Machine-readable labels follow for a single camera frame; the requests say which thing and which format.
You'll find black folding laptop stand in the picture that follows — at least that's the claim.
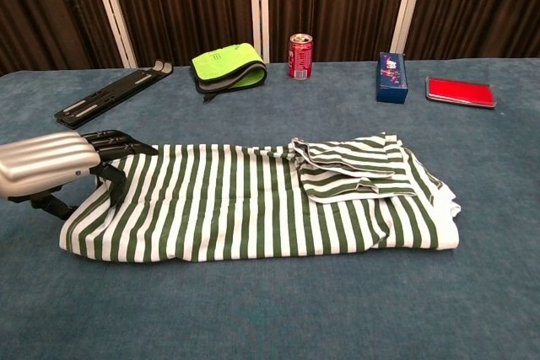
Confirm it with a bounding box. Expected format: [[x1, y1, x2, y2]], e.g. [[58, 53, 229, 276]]
[[53, 60, 175, 130]]

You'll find green grey microfibre cloth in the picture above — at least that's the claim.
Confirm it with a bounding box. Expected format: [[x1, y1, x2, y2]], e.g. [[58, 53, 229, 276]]
[[191, 41, 268, 103]]

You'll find red stamp pad case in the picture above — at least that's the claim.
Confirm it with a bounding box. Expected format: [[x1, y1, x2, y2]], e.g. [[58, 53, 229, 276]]
[[424, 76, 498, 110]]

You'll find red soda can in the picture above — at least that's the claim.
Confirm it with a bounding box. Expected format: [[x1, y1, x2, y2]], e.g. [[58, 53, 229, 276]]
[[288, 32, 314, 81]]

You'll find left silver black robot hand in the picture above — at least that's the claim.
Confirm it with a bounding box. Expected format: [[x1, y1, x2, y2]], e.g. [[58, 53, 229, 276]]
[[0, 128, 159, 221]]

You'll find green white striped T-shirt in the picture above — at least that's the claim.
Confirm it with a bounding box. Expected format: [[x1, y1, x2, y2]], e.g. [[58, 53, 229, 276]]
[[57, 132, 462, 264]]

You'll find blue printed carton box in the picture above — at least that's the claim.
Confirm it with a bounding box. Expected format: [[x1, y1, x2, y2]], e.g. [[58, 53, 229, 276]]
[[375, 51, 410, 105]]

